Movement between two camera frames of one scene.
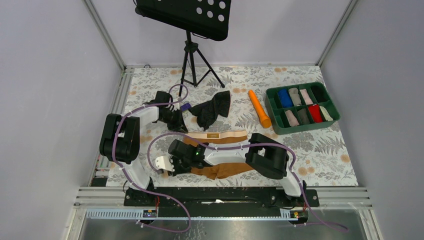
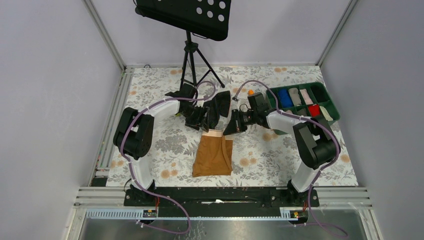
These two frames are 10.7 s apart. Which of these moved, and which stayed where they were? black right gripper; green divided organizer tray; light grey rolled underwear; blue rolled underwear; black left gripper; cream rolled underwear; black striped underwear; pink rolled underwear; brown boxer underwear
Moved: black right gripper; black left gripper; brown boxer underwear
Stayed: blue rolled underwear; cream rolled underwear; black striped underwear; light grey rolled underwear; green divided organizer tray; pink rolled underwear
